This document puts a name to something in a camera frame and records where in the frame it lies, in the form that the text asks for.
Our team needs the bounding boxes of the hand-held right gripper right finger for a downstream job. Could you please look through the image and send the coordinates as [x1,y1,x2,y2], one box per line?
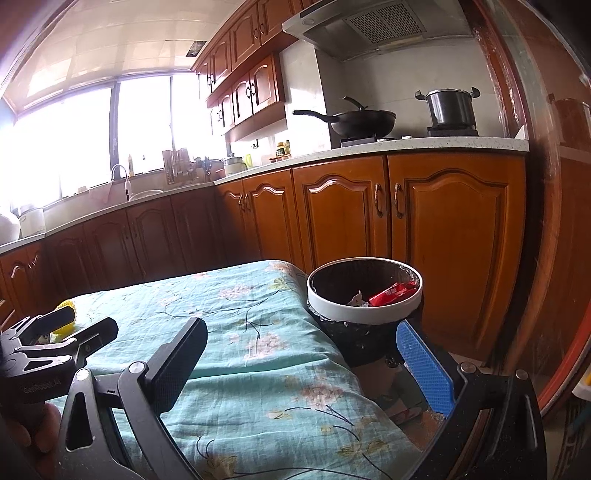
[394,319,548,480]

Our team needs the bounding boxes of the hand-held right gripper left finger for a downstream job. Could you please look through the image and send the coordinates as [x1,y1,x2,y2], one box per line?
[58,316,209,480]

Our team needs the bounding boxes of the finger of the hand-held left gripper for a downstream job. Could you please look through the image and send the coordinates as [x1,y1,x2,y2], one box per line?
[28,317,119,368]
[17,305,77,346]

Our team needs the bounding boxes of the red and white carton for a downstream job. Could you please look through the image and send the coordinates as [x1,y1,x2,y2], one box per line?
[368,280,420,308]

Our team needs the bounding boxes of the black bin with white rim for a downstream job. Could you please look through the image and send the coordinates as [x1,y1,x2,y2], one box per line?
[307,257,424,368]

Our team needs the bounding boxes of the person's left hand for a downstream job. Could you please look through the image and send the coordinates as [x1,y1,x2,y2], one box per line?
[9,401,63,457]

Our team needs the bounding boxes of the patterned slipper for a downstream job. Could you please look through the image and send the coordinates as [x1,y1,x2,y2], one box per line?
[385,403,431,426]

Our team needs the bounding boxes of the teal floral tablecloth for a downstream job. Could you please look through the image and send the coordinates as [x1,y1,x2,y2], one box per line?
[46,259,431,480]

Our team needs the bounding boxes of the white round container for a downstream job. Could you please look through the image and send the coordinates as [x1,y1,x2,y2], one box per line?
[0,212,22,246]

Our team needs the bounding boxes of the curved kitchen faucet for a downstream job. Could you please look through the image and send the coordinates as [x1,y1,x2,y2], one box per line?
[110,164,132,203]

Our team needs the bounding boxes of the wooden base cabinets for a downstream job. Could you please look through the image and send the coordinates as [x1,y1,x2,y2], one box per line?
[0,154,528,366]

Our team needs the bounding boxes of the dish drying rack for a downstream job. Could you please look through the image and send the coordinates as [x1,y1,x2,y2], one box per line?
[161,148,195,186]

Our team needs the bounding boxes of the kitchen window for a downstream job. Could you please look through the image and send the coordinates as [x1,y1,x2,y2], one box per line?
[0,71,228,209]

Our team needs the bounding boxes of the black gas stove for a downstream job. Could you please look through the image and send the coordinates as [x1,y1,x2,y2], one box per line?
[339,126,481,149]

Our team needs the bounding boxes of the black wok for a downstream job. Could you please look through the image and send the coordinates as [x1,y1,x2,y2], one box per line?
[292,96,397,138]

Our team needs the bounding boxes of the steel cooking pot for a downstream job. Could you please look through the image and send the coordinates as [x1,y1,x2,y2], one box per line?
[414,87,481,129]

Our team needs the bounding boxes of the steel range hood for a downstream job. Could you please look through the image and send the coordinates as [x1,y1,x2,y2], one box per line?
[283,0,472,62]

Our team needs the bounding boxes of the yellow spiky plastic ring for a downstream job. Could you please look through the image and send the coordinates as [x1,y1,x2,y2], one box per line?
[52,300,78,336]

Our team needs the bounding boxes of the wooden door frame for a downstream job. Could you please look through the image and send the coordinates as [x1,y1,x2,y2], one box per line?
[473,0,591,418]

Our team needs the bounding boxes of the wooden wall cabinets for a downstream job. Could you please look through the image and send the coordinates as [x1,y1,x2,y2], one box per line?
[191,0,325,142]

